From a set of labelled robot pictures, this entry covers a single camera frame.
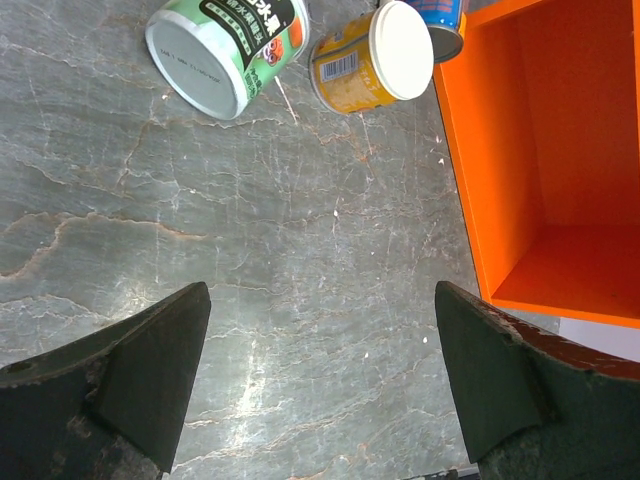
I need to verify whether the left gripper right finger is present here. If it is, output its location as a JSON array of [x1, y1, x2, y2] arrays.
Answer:
[[435, 281, 639, 479]]

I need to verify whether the tall orange blue can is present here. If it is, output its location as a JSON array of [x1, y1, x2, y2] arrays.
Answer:
[[405, 0, 468, 64]]

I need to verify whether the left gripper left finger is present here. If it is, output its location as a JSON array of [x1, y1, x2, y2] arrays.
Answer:
[[1, 282, 211, 479]]

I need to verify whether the white lid yellow can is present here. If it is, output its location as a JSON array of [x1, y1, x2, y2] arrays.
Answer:
[[309, 1, 435, 114]]

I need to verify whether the orange shelf cabinet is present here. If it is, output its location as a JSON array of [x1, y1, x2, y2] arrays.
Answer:
[[434, 1, 639, 328]]

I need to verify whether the green label can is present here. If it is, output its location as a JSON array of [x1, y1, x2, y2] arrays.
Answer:
[[145, 0, 310, 120]]

